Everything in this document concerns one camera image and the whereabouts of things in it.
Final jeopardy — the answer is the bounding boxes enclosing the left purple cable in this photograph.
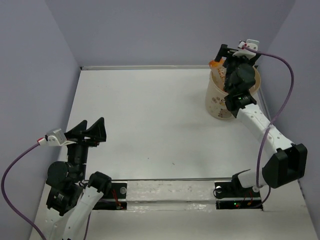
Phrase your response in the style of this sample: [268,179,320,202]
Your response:
[1,142,47,240]

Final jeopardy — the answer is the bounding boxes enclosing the orange label bottle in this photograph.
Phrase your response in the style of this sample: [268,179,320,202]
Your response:
[208,58,226,91]

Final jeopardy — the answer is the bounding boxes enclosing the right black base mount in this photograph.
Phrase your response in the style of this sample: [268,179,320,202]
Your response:
[212,181,263,210]

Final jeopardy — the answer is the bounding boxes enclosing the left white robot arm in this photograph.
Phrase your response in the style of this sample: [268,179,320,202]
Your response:
[43,117,112,240]

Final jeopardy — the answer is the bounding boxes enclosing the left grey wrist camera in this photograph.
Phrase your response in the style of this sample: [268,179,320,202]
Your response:
[37,128,76,147]

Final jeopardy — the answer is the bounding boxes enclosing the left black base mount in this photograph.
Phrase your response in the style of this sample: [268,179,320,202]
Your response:
[93,180,128,211]

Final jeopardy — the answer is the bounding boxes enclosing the beige capybara paper bin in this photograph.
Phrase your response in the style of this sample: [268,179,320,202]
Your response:
[205,64,262,121]

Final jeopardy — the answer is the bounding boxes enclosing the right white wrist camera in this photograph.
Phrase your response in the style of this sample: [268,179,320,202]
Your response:
[234,39,260,59]

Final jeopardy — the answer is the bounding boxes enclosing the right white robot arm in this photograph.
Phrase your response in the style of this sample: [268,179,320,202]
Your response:
[214,39,308,196]

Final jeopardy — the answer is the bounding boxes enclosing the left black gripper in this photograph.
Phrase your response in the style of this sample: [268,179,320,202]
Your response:
[63,115,108,178]

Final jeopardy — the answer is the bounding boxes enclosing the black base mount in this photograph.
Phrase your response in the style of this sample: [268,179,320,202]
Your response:
[93,180,128,211]
[212,181,263,210]

